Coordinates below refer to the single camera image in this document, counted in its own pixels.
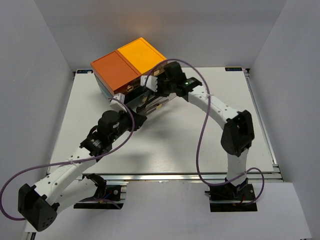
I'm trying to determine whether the black logo sticker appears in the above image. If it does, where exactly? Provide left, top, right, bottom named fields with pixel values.
left=224, top=67, right=243, bottom=72

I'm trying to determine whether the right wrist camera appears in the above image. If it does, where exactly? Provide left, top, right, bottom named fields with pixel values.
left=140, top=75, right=158, bottom=93

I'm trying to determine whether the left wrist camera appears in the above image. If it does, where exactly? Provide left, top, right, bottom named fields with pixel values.
left=108, top=93, right=126, bottom=112

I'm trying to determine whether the clear bottom drawer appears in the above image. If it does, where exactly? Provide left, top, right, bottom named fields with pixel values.
left=126, top=92, right=176, bottom=116

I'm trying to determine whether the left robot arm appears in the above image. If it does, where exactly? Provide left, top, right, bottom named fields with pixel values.
left=18, top=110, right=147, bottom=232

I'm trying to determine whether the small black round brush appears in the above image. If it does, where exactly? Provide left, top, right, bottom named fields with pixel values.
left=144, top=92, right=153, bottom=107

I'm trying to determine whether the stacked drawer organizer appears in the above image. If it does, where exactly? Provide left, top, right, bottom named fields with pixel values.
left=90, top=37, right=167, bottom=103

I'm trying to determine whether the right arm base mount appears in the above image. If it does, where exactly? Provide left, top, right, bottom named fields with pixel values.
left=204, top=179, right=258, bottom=213

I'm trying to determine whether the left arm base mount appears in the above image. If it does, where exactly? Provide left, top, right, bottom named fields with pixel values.
left=73, top=173, right=126, bottom=210

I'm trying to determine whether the aluminium table rail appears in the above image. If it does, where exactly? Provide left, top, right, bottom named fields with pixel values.
left=99, top=171, right=231, bottom=182

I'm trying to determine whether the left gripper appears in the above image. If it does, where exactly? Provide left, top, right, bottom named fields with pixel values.
left=109, top=106, right=148, bottom=143

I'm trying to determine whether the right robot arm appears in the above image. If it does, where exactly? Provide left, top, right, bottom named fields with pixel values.
left=140, top=58, right=255, bottom=200

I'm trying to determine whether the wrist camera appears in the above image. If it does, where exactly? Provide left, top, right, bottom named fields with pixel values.
left=108, top=93, right=126, bottom=112
left=140, top=75, right=158, bottom=93

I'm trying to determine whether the black fan makeup brush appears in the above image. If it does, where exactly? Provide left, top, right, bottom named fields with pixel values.
left=135, top=95, right=169, bottom=116

